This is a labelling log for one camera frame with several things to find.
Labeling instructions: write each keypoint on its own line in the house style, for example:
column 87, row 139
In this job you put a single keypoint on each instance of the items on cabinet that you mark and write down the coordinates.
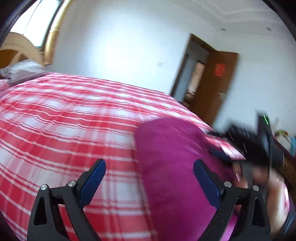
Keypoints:
column 286, row 141

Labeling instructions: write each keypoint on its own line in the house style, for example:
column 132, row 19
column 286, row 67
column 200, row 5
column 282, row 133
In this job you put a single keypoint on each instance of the dark wooden door frame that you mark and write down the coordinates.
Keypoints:
column 196, row 50

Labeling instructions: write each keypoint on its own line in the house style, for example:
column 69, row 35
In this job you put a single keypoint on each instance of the wooden arched headboard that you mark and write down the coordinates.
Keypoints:
column 16, row 48

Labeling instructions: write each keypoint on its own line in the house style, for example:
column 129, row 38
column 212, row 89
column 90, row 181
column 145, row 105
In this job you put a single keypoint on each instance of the person's right hand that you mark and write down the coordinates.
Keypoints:
column 277, row 203

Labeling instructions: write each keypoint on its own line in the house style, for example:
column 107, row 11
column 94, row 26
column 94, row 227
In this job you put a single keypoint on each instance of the silver door handle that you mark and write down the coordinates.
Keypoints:
column 221, row 95

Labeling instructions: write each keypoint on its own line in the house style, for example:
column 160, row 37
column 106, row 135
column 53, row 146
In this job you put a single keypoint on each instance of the wooden side cabinet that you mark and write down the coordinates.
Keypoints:
column 288, row 170

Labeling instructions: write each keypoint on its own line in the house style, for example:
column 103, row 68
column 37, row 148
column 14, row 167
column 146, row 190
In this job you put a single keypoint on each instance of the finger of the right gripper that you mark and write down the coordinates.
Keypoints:
column 217, row 134
column 221, row 155

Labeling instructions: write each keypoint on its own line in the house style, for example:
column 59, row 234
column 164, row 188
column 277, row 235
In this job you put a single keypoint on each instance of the purple down jacket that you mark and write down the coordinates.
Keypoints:
column 166, row 151

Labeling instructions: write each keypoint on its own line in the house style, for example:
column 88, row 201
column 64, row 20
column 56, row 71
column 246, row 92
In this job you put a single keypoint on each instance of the window with frame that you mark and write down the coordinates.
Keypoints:
column 35, row 22

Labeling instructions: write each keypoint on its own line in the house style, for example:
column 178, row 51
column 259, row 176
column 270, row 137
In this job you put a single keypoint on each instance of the red white plaid bedspread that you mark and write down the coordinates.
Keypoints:
column 53, row 128

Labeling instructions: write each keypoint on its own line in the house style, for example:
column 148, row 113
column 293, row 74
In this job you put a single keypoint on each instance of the pink quilted blanket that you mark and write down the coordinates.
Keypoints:
column 4, row 87

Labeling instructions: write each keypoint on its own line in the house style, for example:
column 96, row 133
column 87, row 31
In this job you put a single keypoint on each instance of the brown wooden door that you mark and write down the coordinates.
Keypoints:
column 206, row 103

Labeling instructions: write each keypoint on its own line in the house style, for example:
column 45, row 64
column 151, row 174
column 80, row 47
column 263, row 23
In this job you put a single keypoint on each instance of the red double happiness decoration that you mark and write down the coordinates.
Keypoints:
column 220, row 69

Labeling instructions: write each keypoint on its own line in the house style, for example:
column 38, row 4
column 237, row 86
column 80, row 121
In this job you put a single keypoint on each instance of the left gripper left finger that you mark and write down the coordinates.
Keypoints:
column 46, row 222

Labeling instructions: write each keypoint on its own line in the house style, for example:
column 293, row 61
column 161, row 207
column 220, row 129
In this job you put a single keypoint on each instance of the yellow curtain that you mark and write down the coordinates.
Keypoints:
column 54, row 31

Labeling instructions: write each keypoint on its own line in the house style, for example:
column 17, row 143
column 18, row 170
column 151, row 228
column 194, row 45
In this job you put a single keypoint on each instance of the striped pillow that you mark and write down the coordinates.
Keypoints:
column 23, row 71

